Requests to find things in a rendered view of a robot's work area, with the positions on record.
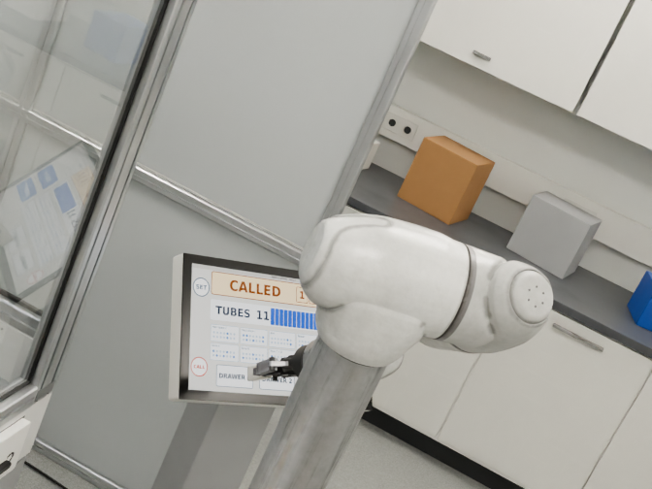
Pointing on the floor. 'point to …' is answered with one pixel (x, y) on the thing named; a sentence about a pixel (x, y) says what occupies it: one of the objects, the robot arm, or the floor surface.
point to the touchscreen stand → (212, 446)
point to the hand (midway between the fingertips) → (259, 372)
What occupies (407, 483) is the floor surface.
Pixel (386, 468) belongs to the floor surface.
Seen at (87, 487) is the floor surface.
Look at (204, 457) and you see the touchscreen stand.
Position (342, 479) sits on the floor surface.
